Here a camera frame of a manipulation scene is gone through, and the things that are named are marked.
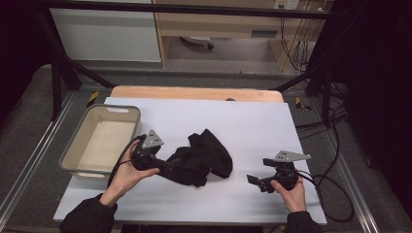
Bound right hand-held gripper black cable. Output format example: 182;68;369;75
295;106;356;223

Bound office chair base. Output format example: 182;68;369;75
180;35;215;50

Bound hanging black cable bundle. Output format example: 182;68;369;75
279;16;321;73

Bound light wooden desk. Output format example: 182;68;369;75
152;0;334;71

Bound white power strip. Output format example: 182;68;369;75
273;0;301;11

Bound person's right hand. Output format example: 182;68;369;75
270;178;308;214

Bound white table cover sheet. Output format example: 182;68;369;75
52;96;328;226

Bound grey plastic basket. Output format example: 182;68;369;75
58;103;143;181

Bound yellow black tape piece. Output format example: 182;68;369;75
86;90;100;109
293;96;313;112

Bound left hand-held gripper black cable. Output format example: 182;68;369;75
107;133;148;189

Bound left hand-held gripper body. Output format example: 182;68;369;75
130;129;165;172

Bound hand-held gripper black cable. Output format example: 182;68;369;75
107;133;148;189
295;106;356;223

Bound aluminium rail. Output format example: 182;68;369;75
0;91;78;221
323;129;381;233

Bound black metal frame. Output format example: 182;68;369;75
32;0;358;121

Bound person's left hand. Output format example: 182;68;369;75
98;149;161;209

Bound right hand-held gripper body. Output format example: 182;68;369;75
257;150;312;194

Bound black cloth garment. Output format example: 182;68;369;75
158;128;234;188

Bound white cabinet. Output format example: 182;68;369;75
49;7;162;63

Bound black floor cables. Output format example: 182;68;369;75
295;82;350;139

